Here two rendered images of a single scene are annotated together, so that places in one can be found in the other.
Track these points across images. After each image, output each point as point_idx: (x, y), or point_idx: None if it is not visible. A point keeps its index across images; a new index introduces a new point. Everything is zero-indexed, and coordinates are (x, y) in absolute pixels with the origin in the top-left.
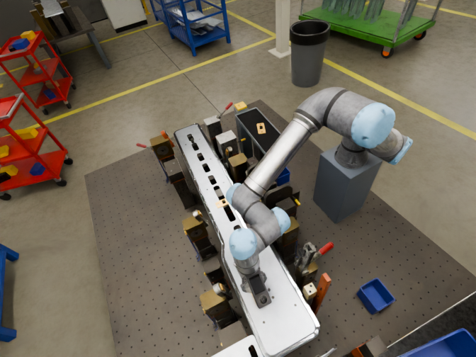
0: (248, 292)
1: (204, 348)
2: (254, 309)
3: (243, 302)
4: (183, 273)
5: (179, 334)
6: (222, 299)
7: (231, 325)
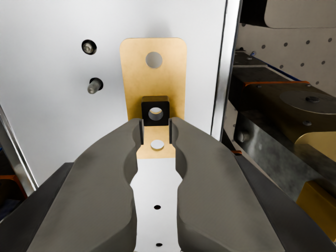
0: (220, 142)
1: (289, 32)
2: (191, 37)
3: (218, 86)
4: (252, 162)
5: (312, 76)
6: (312, 139)
7: (303, 24)
